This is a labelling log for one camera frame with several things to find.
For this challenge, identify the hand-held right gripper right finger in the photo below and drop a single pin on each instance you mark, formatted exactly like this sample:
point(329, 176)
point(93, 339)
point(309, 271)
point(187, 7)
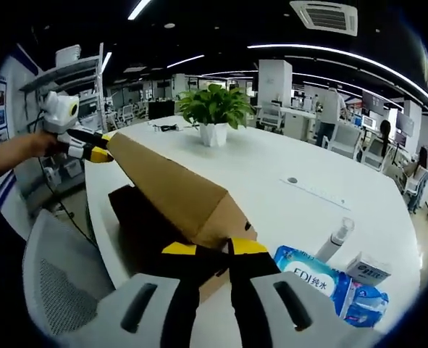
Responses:
point(271, 311)

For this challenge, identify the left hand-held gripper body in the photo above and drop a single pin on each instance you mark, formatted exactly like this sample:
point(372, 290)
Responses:
point(58, 110)

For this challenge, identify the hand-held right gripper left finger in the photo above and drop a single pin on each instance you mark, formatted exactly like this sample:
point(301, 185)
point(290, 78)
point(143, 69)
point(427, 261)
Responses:
point(145, 311)

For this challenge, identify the large blue soft pack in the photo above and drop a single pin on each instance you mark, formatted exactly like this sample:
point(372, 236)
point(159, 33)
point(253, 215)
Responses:
point(308, 279)

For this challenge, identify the brown cardboard shoe box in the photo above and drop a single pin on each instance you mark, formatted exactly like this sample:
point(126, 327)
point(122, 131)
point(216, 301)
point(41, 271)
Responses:
point(170, 188)

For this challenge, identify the white spray tube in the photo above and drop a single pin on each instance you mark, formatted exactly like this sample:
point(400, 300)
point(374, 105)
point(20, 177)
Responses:
point(335, 241)

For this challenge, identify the small blue soft packet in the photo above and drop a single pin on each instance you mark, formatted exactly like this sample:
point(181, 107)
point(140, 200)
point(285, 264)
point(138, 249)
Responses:
point(369, 304)

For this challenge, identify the small white box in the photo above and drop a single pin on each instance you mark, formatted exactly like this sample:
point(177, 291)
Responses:
point(367, 270)

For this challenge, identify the person's left hand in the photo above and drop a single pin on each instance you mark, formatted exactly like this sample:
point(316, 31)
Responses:
point(41, 145)

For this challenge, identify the metal storage rack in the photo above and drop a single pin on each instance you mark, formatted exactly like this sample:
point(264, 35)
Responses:
point(72, 69)

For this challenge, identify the black desk monitor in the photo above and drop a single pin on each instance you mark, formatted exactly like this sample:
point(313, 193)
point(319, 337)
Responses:
point(161, 109)

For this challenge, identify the grey mesh office chair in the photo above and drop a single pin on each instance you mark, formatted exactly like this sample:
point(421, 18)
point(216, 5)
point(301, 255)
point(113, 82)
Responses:
point(61, 272)

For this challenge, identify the potted green plant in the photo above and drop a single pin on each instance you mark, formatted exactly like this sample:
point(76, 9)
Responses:
point(213, 105)

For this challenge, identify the white office chair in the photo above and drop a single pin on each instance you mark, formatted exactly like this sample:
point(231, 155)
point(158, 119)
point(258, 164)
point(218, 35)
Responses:
point(271, 114)
point(414, 185)
point(345, 139)
point(374, 152)

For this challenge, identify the white square pillar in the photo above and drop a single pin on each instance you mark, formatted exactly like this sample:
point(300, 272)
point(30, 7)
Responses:
point(275, 83)

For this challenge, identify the white office desk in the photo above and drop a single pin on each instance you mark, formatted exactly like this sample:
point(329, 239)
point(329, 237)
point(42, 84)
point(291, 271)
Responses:
point(300, 116)

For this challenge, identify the dark display screen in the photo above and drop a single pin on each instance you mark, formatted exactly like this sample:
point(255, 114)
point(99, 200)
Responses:
point(373, 103)
point(405, 123)

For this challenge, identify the long curved ceiling light strip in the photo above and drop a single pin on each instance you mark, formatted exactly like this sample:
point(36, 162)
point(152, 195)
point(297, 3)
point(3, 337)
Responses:
point(308, 49)

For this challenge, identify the ceiling air conditioner vent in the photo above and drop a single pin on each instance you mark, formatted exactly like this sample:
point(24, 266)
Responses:
point(324, 16)

